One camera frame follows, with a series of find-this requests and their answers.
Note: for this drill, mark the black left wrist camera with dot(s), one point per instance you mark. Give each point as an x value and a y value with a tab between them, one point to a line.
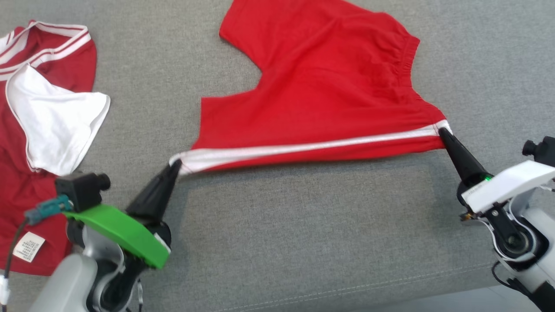
80	188

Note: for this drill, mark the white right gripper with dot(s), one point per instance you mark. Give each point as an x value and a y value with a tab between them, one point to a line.
511	184

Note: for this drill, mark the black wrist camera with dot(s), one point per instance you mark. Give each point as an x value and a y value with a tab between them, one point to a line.
80	188
542	149

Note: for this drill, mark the red jersey with white trim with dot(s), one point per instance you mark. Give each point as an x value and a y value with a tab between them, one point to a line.
43	56

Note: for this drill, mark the grey fabric sofa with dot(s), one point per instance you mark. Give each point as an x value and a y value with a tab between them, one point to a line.
303	225

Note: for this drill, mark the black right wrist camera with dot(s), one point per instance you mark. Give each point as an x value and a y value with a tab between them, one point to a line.
542	149

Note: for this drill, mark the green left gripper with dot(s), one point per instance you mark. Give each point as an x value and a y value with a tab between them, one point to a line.
125	234

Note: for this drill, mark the red shorts with white stripe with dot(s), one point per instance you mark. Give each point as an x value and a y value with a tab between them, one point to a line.
325	86

